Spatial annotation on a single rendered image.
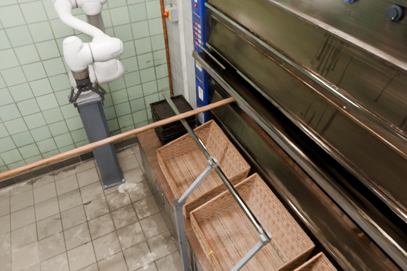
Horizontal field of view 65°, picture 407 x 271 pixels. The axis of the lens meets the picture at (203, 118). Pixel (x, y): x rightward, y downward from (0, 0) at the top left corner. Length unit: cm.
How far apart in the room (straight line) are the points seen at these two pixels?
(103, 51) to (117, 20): 117
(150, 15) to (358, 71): 205
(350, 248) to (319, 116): 63
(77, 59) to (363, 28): 126
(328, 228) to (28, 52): 241
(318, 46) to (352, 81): 21
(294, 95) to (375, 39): 49
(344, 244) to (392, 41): 96
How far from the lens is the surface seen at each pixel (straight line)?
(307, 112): 147
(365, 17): 119
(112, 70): 247
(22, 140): 331
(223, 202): 211
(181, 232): 201
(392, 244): 123
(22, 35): 281
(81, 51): 170
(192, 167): 243
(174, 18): 261
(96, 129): 273
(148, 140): 271
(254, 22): 164
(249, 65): 177
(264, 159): 195
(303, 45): 140
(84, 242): 295
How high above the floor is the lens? 240
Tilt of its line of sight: 40 degrees down
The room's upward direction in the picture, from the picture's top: 2 degrees counter-clockwise
